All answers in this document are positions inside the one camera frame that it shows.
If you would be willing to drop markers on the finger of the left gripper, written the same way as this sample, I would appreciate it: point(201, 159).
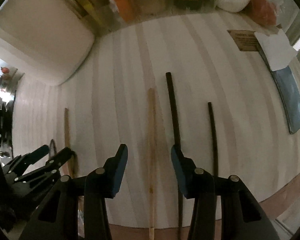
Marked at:
point(52, 166)
point(18, 165)

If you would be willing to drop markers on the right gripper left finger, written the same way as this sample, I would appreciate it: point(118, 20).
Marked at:
point(57, 215)

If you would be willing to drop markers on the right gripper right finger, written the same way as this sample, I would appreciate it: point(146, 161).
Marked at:
point(242, 215)

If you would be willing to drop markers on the light wooden chopstick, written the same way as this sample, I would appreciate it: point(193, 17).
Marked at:
point(151, 160)
point(70, 162)

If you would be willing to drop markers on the black chopstick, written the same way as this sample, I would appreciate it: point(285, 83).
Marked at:
point(176, 132)
point(215, 169)

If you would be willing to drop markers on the white utensil holder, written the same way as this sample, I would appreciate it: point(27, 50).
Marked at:
point(44, 39)

